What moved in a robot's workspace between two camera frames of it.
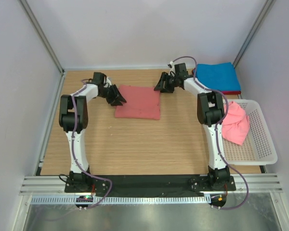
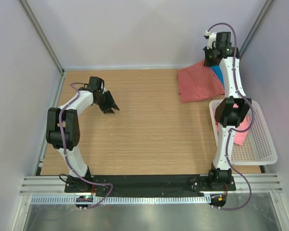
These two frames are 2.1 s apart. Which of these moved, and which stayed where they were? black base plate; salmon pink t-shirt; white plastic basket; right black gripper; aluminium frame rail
Moved: salmon pink t-shirt; right black gripper
Stayed: black base plate; aluminium frame rail; white plastic basket
